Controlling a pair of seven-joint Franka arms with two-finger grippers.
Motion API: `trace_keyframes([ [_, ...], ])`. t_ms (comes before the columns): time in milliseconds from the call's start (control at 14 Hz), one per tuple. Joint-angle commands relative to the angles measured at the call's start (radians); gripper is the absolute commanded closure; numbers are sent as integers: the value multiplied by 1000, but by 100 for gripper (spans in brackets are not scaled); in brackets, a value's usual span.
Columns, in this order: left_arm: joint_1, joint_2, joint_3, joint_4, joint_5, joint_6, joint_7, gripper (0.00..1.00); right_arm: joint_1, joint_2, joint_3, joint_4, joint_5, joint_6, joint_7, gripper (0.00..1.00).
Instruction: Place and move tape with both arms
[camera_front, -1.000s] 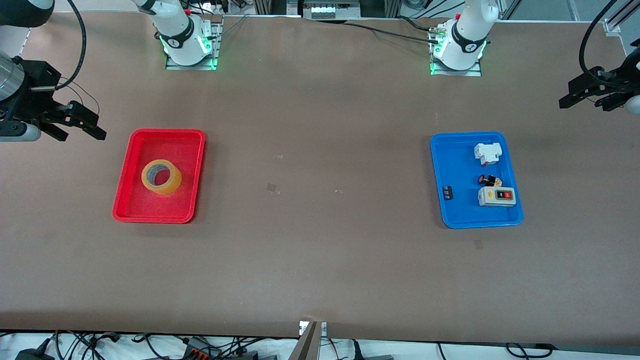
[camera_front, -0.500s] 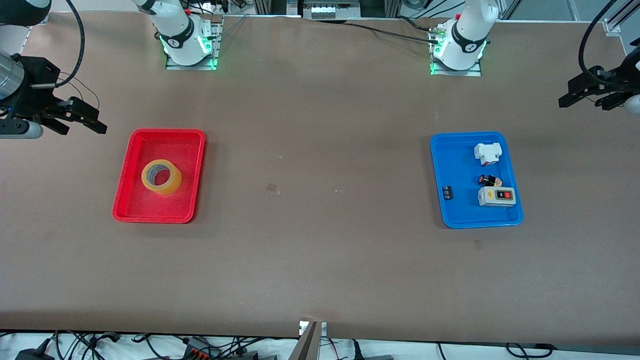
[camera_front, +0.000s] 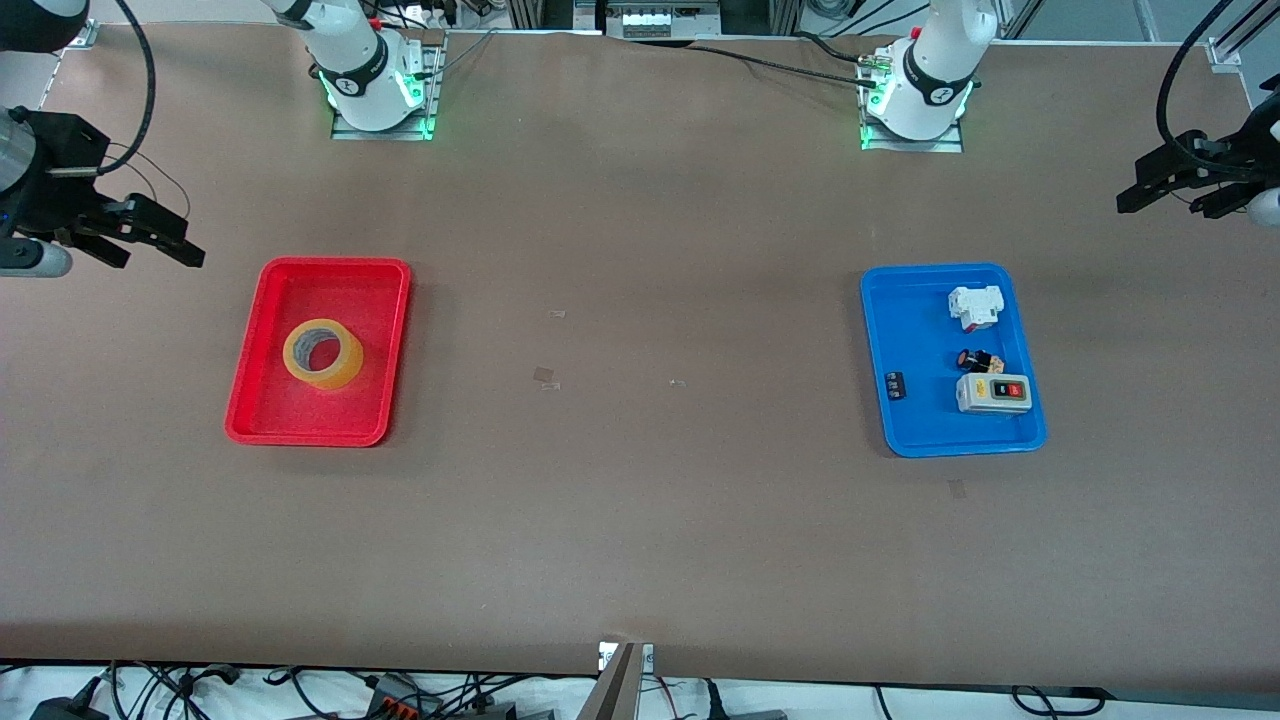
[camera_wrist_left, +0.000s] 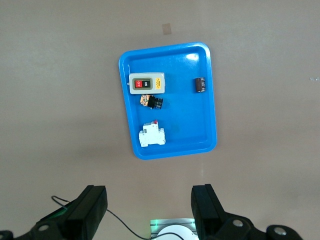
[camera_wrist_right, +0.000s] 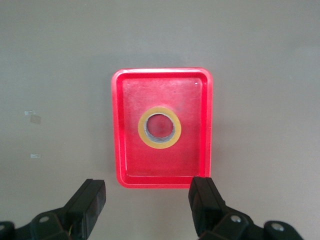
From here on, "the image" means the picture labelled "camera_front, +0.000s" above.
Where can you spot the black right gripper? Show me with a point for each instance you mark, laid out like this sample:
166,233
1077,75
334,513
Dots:
55,165

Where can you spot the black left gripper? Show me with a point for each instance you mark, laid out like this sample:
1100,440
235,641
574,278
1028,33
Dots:
1222,160

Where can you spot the yellow clear tape roll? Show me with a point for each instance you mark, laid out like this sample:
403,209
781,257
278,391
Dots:
345,375

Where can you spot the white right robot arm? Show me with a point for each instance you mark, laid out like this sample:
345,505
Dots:
360,60

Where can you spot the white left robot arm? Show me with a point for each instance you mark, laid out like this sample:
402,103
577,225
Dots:
930,70

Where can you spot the diagonal aluminium profile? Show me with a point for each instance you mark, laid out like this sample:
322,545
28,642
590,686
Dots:
1240,25

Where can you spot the white circuit breaker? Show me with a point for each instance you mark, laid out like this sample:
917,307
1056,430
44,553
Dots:
972,305

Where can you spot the red plastic tray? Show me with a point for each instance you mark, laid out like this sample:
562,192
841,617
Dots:
330,420

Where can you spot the black red push button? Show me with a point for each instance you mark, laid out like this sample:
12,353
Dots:
972,360

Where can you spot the small black terminal block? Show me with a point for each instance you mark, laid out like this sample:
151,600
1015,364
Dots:
896,385

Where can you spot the blue plastic tray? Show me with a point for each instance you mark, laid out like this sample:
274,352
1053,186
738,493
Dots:
930,430

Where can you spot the black power adapter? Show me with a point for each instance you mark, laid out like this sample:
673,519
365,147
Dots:
65,710

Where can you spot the orange black connector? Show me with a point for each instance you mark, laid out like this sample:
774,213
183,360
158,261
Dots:
400,705

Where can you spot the aluminium profile beam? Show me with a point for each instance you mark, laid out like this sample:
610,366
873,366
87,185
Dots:
612,695

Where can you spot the metal corner bracket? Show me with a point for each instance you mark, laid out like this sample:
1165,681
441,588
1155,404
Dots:
86,38

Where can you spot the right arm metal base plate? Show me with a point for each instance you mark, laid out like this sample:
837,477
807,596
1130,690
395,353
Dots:
350,134

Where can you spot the grey switch box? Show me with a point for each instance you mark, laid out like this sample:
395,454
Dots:
975,395

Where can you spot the metal frame rack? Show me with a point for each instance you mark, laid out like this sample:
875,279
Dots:
650,20

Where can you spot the small metal bracket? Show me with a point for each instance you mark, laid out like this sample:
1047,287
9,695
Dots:
646,658

